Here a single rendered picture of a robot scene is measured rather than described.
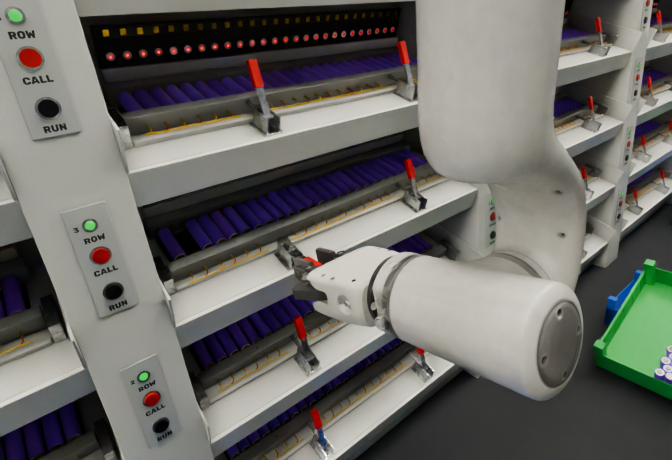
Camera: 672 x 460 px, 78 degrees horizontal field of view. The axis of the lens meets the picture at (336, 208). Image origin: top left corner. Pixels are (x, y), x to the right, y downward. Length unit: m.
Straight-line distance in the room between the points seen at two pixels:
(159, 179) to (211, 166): 0.06
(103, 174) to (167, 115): 0.12
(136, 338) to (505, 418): 0.78
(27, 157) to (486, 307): 0.41
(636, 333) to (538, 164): 1.00
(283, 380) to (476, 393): 0.53
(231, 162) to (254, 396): 0.36
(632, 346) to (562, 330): 0.92
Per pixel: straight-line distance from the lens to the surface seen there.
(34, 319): 0.58
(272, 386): 0.70
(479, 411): 1.06
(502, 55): 0.27
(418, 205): 0.74
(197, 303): 0.57
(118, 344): 0.54
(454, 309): 0.33
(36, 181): 0.47
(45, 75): 0.47
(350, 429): 0.88
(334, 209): 0.69
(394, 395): 0.93
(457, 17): 0.27
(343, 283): 0.42
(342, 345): 0.75
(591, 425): 1.08
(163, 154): 0.51
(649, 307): 1.32
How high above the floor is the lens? 0.77
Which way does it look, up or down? 21 degrees down
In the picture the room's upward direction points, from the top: 7 degrees counter-clockwise
